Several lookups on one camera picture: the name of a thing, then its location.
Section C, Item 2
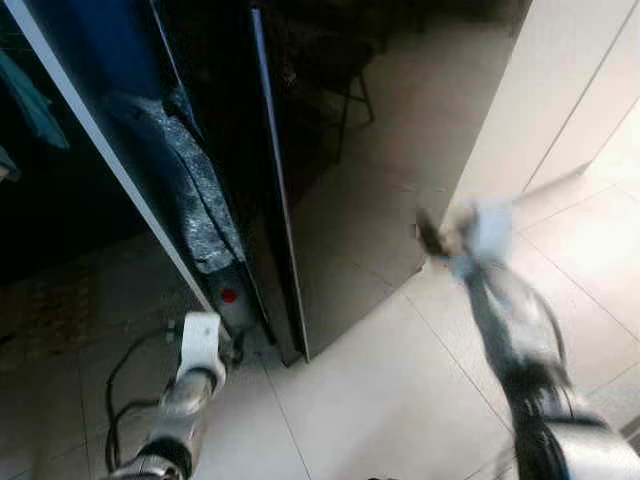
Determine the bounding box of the black glass door fridge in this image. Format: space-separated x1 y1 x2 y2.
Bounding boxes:
150 0 533 367

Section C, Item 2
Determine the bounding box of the white bottle red cap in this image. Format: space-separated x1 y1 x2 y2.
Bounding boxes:
205 262 261 336

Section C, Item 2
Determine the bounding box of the clear bubble wrap sheet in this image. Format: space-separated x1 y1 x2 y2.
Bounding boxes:
105 90 246 276

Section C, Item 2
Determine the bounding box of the patterned floor mat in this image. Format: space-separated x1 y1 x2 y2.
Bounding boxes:
0 268 101 373

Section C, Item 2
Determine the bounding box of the white cabinet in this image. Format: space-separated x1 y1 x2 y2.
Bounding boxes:
448 0 640 206

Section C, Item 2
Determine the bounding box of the light blue hanging cloth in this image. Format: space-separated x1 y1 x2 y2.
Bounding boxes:
0 45 71 151

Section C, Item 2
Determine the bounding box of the blue white side panel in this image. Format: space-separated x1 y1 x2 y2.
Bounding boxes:
3 0 216 316

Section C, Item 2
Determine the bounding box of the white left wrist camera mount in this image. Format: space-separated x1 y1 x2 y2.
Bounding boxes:
178 312 223 386

